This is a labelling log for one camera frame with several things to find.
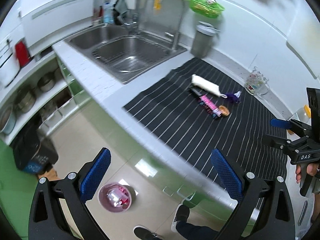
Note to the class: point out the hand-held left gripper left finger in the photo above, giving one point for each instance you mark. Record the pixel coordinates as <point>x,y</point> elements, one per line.
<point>96,177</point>

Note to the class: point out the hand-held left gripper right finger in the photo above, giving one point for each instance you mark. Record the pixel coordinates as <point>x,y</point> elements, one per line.
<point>226,177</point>

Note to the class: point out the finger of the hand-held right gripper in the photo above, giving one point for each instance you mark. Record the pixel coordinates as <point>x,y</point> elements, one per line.
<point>280,123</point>
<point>277,142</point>

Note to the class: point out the pink round waste bin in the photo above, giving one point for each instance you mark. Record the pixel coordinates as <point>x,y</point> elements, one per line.
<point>105,192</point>

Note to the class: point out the clear plastic bottle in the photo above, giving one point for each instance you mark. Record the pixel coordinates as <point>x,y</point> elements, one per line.
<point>113,196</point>

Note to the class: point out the black trash bag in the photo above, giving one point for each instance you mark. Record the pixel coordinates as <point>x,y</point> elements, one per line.
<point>30,150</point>

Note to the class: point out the person's right hand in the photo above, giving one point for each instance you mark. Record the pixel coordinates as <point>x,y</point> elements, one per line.
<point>313,170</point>

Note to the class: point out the glass jar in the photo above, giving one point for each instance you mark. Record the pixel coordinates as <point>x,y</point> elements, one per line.
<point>301,113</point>

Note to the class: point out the printed glass mug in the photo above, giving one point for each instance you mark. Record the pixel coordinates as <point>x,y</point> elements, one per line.
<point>255,85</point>

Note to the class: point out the black striped mat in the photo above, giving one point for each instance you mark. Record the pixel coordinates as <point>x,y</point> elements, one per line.
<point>200,140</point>

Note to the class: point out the purple wrapper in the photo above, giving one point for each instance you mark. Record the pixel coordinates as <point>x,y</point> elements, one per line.
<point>233,97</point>

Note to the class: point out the person's black shoe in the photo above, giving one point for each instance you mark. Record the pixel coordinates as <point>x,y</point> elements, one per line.
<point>181,215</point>
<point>145,232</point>

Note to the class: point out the person's dark trouser leg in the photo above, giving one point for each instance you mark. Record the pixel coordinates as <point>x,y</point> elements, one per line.
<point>197,232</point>

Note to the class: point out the white sponge cloth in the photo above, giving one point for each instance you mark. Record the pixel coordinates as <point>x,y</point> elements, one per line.
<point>205,85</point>

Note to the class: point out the black wrapper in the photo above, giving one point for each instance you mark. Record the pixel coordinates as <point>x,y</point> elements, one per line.
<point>195,91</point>

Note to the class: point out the white open shelf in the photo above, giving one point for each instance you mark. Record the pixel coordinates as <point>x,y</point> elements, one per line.
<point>53,91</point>

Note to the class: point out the steel pot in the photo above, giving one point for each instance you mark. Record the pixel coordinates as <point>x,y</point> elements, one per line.
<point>25,101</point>
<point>47,81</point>

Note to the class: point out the pale blue pot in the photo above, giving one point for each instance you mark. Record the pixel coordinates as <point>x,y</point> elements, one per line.
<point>6,121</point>

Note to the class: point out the grey lidded container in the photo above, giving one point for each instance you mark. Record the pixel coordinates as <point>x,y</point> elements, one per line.
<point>202,42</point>

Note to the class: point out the stainless steel sink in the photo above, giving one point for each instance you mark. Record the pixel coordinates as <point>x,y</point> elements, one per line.
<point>130,55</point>

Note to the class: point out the tall chrome faucet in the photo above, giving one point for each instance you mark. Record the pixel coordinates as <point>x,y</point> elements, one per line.
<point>177,37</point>

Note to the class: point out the green plastic basket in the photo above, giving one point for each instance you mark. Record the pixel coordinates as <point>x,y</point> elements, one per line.
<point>205,8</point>

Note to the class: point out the short chrome faucet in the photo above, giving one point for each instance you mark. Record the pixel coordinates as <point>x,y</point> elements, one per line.
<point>132,26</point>

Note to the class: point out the blue plastic bottle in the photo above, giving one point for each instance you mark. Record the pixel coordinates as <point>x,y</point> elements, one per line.
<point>107,17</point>

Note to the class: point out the white dishwasher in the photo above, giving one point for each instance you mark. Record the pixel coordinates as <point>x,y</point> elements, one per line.
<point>57,17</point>

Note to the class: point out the grey dishcloth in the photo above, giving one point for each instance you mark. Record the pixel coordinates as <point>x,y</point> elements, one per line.
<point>122,6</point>

